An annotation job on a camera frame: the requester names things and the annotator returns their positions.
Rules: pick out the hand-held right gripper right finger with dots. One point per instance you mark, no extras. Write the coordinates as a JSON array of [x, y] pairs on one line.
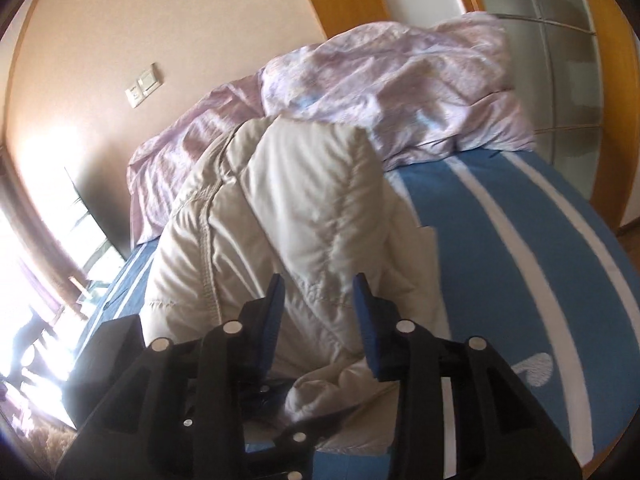
[[371, 332]]

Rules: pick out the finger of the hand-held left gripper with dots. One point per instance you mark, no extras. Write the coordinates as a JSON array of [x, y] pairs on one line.
[[302, 442]]

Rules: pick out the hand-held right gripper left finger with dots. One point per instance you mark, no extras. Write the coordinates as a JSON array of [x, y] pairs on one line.
[[270, 327]]

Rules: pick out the beige puffer jacket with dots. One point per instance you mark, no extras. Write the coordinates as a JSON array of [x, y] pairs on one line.
[[300, 200]]

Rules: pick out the blue white striped bed sheet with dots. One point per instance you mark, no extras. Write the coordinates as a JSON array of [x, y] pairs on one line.
[[500, 260]]

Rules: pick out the black flat television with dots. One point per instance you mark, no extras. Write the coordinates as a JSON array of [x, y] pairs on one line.
[[97, 210]]

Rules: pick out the pink crumpled quilt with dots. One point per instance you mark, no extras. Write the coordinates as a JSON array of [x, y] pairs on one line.
[[380, 80]]

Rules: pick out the beige wall socket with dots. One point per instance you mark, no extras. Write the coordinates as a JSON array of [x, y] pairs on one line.
[[135, 96]]

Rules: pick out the beige wall switch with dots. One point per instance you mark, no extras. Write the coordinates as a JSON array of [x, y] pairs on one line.
[[150, 79]]

